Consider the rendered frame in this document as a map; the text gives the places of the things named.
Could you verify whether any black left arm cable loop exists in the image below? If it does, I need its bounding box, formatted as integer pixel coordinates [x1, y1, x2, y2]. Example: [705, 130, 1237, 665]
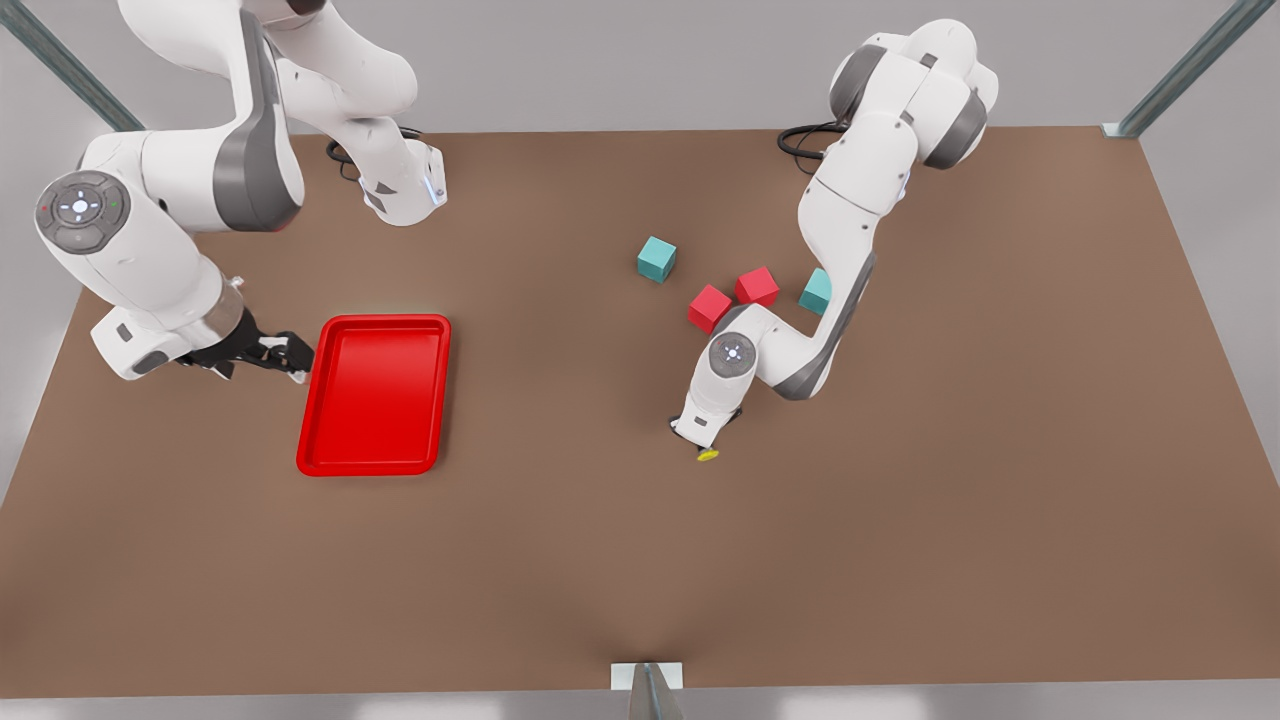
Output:
[777, 120, 852, 162]

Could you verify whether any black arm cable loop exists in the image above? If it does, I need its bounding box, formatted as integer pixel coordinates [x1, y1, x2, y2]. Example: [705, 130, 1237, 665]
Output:
[777, 120, 852, 162]
[326, 125, 424, 183]

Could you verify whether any red cube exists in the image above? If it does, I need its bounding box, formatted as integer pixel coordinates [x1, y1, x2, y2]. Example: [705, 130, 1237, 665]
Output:
[734, 266, 782, 309]
[687, 285, 734, 335]

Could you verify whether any silver frame post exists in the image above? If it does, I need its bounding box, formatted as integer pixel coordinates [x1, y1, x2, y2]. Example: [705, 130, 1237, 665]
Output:
[611, 661, 686, 720]
[0, 0, 144, 134]
[1100, 0, 1280, 140]

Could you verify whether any red plastic tray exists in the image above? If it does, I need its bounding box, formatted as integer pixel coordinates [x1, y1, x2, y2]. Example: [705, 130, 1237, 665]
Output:
[295, 314, 453, 478]

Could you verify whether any black right arm cable loop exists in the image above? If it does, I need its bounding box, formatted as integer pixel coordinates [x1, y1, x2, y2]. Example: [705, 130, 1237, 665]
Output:
[326, 125, 424, 183]

